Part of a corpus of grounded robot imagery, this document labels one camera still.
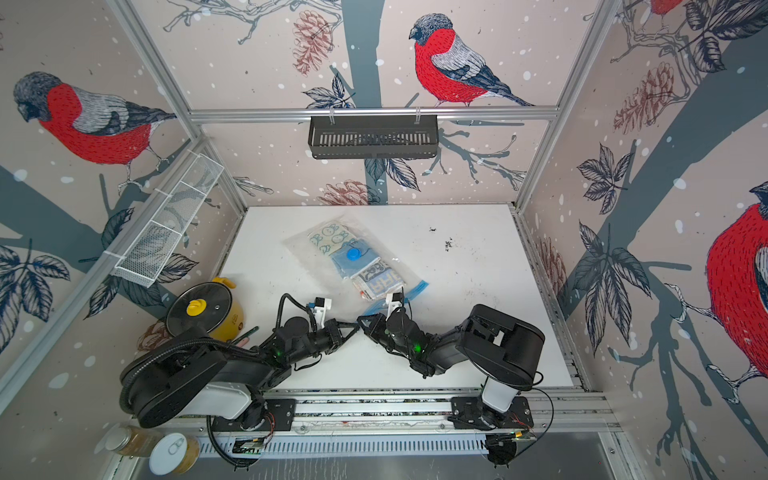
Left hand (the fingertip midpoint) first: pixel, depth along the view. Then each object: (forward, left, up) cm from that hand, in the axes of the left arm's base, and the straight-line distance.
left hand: (363, 324), depth 80 cm
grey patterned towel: (+17, -3, -6) cm, 19 cm away
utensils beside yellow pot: (-1, +36, -8) cm, 37 cm away
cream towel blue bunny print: (+37, +16, -8) cm, 41 cm away
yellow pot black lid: (+4, +42, +3) cm, 42 cm away
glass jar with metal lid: (-26, +48, 0) cm, 55 cm away
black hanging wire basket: (+63, -1, +18) cm, 65 cm away
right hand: (+2, +2, -1) cm, 4 cm away
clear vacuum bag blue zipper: (+34, +27, -9) cm, 45 cm away
